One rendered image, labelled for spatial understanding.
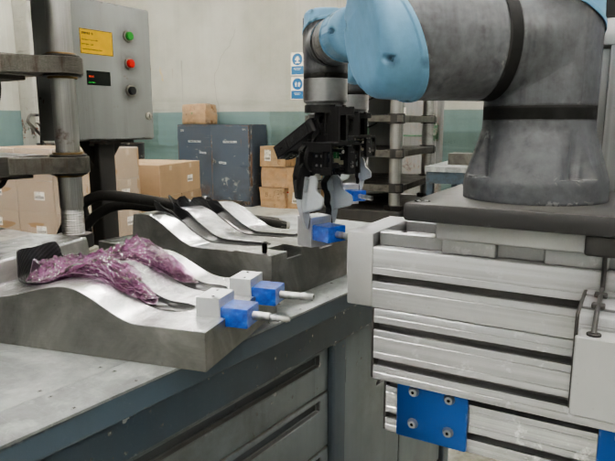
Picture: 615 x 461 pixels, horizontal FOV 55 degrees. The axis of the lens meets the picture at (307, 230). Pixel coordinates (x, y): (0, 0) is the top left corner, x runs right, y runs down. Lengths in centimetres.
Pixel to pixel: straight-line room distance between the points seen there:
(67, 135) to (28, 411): 100
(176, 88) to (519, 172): 880
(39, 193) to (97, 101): 344
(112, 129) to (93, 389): 120
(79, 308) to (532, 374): 59
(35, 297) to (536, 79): 71
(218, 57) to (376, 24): 835
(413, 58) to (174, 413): 60
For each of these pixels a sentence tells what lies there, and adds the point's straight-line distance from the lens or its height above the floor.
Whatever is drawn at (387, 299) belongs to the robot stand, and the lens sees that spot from 70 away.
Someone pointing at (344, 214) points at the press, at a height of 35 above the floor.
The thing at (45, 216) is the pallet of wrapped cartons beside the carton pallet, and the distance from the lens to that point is 524.
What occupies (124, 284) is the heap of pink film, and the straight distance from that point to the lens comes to 91.
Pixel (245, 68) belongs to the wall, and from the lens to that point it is 863.
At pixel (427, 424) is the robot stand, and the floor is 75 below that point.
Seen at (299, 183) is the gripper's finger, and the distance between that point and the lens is 100.
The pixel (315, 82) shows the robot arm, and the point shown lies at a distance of 99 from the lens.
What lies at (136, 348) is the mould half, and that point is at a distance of 84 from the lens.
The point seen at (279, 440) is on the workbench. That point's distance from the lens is 117.
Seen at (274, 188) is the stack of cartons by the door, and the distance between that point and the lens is 795.
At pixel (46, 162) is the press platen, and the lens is 162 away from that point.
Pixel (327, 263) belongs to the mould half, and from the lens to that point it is 119.
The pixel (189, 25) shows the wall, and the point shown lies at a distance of 924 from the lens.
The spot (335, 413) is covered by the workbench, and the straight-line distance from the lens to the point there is 130.
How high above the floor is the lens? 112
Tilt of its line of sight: 10 degrees down
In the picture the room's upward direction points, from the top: straight up
